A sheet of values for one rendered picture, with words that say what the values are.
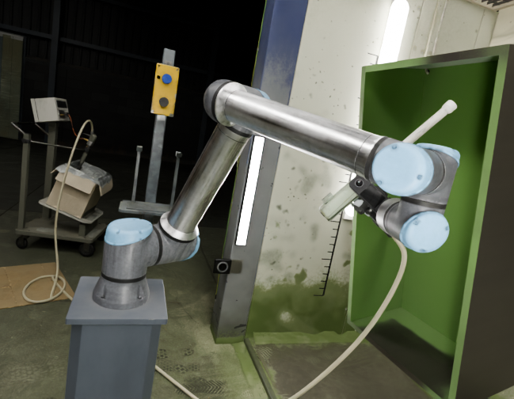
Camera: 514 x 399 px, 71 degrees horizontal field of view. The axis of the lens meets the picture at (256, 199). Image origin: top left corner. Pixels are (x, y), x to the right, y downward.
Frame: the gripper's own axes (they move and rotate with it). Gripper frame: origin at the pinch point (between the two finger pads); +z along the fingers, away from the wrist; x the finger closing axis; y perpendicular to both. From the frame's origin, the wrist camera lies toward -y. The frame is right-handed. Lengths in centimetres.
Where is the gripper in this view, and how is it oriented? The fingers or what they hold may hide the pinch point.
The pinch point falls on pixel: (359, 194)
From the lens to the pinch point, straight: 112.6
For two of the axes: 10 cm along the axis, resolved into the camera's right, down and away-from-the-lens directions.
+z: -0.6, -2.0, 9.8
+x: 7.2, -6.8, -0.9
